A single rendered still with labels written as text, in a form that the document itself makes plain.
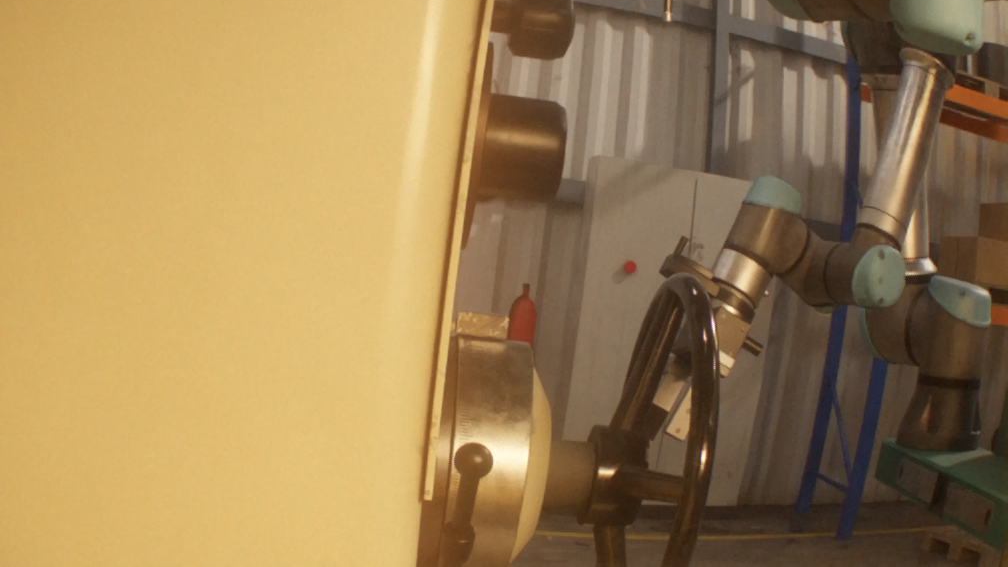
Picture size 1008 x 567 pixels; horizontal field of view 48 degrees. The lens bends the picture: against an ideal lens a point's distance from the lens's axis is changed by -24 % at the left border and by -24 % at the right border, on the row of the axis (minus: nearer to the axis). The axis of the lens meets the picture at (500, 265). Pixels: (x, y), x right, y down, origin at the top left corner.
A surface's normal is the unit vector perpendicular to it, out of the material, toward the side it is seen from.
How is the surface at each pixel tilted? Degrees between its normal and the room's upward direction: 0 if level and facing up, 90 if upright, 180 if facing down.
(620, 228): 90
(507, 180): 131
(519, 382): 41
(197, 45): 90
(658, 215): 90
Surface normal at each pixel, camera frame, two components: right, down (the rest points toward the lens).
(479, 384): 0.14, -0.69
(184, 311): 0.08, 0.02
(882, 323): -0.91, 0.06
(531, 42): -0.02, 0.68
